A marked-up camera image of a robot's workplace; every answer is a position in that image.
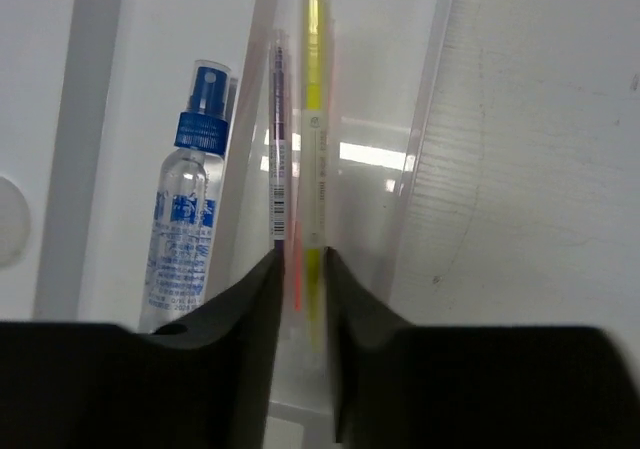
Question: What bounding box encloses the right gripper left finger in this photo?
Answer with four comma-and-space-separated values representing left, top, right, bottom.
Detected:
1, 252, 283, 448

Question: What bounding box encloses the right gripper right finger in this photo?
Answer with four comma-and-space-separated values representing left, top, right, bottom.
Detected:
324, 249, 639, 448

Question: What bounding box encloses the blue cap spray bottle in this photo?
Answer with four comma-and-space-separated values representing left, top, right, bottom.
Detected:
138, 60, 232, 333

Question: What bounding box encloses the clear tape roll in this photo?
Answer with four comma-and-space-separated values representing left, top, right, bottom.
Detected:
0, 177, 31, 267

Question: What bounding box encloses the grey purple pen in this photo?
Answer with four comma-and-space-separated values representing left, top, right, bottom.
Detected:
269, 29, 289, 252

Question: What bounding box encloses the yellow pen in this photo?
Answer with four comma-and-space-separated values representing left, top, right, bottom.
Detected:
299, 0, 328, 350

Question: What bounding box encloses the white divided organizer tray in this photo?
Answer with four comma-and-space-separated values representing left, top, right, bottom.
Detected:
1, 0, 447, 448

